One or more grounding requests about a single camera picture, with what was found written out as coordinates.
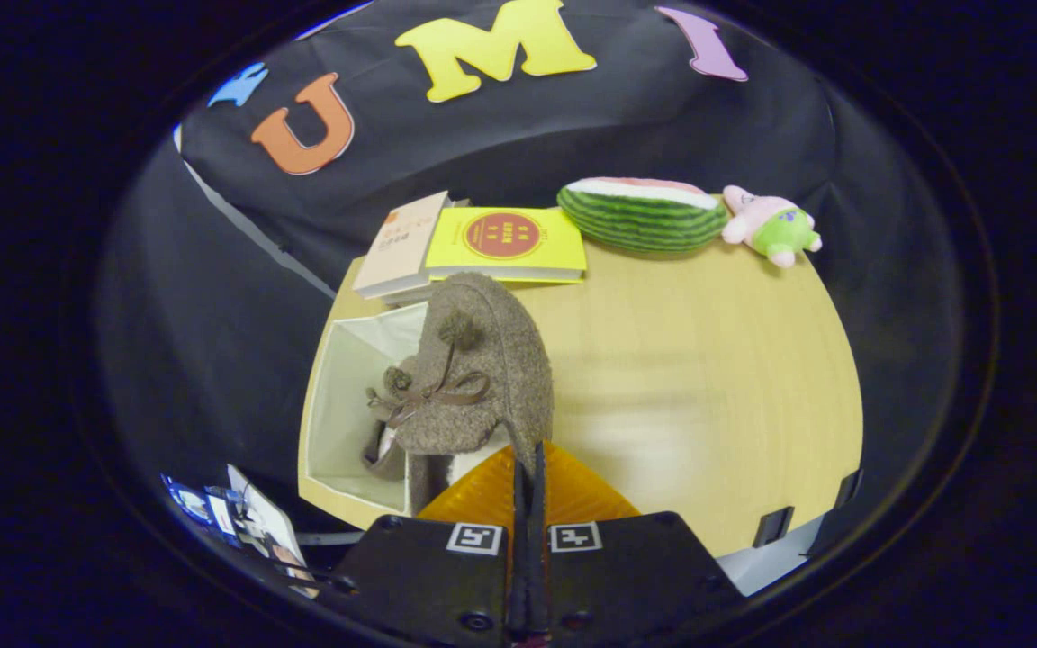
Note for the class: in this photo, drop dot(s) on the pile of printed packets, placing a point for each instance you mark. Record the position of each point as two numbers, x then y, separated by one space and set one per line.
248 522

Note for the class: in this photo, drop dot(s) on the watermelon slice plush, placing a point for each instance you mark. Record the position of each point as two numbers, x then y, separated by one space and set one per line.
644 216

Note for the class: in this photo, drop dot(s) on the black table bracket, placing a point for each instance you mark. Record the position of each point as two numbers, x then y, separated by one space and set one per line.
772 526
847 489

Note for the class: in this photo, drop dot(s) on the white fabric storage box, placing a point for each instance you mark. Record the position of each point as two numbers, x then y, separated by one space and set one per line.
338 414

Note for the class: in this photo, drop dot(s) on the beige book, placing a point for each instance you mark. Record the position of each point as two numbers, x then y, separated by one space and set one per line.
401 243

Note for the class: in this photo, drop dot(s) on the grey book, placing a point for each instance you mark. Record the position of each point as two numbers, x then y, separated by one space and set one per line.
406 295

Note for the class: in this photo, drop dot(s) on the pink and green plush toy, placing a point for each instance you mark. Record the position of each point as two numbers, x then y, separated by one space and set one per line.
770 225

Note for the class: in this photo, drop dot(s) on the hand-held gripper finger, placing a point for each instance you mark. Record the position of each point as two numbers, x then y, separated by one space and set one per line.
542 576
520 576

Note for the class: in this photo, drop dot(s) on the black backdrop cloth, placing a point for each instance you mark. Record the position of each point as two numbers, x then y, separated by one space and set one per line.
212 315

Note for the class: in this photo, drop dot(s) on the brown fuzzy shoe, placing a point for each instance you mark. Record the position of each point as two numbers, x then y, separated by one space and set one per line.
383 461
491 342

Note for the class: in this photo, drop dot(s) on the yellow book with red circle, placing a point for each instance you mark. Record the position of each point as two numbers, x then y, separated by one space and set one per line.
505 238

